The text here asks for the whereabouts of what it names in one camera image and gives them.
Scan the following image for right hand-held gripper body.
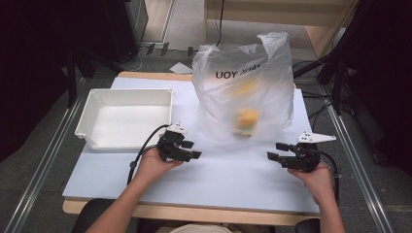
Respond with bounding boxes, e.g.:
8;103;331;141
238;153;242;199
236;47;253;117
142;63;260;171
280;131;337;174

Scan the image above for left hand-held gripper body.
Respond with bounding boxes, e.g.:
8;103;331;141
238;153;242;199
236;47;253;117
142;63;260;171
156;121;192;163

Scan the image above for yellow drink carton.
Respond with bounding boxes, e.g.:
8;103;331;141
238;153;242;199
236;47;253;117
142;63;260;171
233;108;261;138

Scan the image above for translucent white plastic bag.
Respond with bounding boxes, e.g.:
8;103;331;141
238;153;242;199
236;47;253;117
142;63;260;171
191;31;296;144

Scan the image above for person's left hand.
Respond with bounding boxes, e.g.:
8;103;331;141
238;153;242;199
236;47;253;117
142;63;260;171
134;147;185;186

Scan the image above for person's right hand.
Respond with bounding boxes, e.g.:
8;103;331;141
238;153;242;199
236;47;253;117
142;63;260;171
287;161;336;206

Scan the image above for white table mat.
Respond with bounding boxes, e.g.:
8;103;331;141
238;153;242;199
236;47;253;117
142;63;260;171
61;77;321;215

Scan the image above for white plastic bin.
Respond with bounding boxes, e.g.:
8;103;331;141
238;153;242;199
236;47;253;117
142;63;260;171
74;87;174;151

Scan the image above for wooden table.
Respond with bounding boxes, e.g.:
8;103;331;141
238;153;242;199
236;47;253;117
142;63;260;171
61;71;322;227

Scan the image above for person's dark-clad leg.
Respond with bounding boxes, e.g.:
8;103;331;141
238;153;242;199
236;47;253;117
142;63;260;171
293;217;323;233
71;197;117;233

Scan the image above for person's light shirt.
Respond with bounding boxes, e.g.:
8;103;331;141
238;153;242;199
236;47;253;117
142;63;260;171
156;222;243;233

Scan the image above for white paper sheet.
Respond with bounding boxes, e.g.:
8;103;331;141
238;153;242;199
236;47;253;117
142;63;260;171
169;61;194;75

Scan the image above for black metal stand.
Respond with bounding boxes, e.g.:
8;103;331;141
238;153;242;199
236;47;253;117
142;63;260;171
65;45;124;109
292;0;367;116

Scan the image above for black curtain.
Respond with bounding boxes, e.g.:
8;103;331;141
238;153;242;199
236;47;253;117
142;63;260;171
0;0;141;163
336;0;412;177

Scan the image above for light wooden furniture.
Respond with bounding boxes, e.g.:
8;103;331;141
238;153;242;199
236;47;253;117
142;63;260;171
203;0;360;59

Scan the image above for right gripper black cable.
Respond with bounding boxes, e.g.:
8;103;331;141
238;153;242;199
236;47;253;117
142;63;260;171
315;149;342;208

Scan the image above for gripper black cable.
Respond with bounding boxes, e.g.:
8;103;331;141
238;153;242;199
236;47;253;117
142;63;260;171
315;149;342;208
126;123;172;186

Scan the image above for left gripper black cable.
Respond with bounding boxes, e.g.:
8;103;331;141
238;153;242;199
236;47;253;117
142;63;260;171
126;123;172;186

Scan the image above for metal floor rail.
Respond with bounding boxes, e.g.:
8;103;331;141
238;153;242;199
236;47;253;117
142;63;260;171
3;91;89;233
323;96;395;233

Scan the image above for black floor cables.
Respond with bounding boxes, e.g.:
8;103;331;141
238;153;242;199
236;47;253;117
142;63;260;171
292;59;335;131

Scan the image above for white floor cable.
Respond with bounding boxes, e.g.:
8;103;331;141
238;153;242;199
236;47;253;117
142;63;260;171
125;48;147;73

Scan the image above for hanging black cable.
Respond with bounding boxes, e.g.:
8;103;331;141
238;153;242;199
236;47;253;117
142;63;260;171
215;0;226;49

